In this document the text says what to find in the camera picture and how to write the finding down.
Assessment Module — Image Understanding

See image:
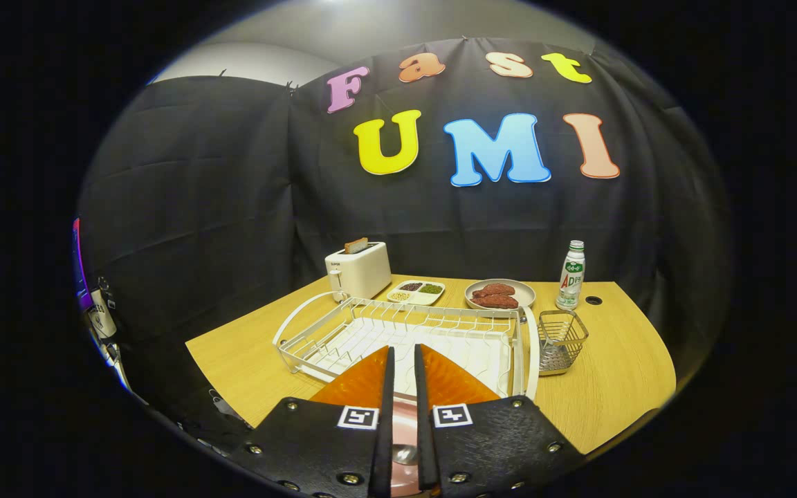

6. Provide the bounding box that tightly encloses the white toaster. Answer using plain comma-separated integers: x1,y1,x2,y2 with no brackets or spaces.
324,241,393,301

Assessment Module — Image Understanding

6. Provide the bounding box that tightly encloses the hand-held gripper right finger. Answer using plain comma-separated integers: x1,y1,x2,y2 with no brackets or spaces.
414,343,587,498

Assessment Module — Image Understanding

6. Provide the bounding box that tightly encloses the purple lit screen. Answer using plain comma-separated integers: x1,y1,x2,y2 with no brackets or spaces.
72,218,92,312

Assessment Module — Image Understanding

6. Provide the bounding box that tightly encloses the white drip tray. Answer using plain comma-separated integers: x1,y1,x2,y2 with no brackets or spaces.
302,318,513,396

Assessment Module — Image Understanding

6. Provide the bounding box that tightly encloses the metal wire basket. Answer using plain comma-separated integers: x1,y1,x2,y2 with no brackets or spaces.
537,310,589,377

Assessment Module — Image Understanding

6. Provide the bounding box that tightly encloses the pink plate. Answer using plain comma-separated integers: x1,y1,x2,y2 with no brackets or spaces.
390,396,441,498

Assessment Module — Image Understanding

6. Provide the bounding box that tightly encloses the white drink bottle green cap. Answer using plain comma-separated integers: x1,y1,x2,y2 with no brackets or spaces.
556,240,586,311

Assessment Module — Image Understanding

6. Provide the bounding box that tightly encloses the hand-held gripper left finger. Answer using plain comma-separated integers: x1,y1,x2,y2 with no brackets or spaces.
243,344,396,498

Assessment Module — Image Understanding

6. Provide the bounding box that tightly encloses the white printed cup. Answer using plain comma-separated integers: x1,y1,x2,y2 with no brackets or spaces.
89,287,118,340

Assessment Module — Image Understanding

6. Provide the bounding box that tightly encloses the beige plate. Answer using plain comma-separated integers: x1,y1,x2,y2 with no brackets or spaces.
464,279,537,311

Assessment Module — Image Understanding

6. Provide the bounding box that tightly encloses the black backdrop cloth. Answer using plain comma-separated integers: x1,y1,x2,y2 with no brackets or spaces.
77,36,731,443

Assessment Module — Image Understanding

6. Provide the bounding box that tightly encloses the white divided dish with beans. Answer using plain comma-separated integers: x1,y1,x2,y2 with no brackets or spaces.
386,279,446,306

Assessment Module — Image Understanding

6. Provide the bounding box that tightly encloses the white wire dish rack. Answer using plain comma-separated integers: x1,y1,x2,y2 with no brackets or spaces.
273,290,540,402

